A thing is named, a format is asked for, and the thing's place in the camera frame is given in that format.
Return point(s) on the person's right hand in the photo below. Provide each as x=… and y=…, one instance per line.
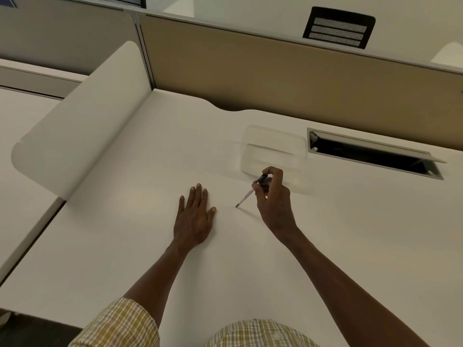
x=276, y=207

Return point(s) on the person's left hand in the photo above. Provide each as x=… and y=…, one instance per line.
x=191, y=227

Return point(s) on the person's right thumb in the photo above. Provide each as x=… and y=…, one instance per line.
x=259, y=196

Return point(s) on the person's left little finger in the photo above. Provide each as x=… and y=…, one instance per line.
x=182, y=205

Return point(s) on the person's left middle finger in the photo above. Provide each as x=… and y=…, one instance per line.
x=198, y=196

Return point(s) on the person's left thumb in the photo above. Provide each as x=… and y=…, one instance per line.
x=212, y=216

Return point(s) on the person's right forearm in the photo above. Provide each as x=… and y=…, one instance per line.
x=347, y=289

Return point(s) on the person's left forearm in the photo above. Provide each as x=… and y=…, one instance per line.
x=159, y=278

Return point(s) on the clear plastic container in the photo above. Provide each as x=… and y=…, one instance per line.
x=276, y=155

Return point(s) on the beige partition panel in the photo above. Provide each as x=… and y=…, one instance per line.
x=289, y=75

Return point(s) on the white curved side divider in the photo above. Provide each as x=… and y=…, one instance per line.
x=83, y=122

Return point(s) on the yellow checked shirt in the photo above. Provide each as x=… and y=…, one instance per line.
x=119, y=325

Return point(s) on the black mesh chair back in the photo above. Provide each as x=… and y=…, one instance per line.
x=121, y=0
x=338, y=28

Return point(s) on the grey partition panel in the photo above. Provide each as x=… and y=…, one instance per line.
x=65, y=32

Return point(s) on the grey metal partition post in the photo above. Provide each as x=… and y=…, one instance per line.
x=144, y=54

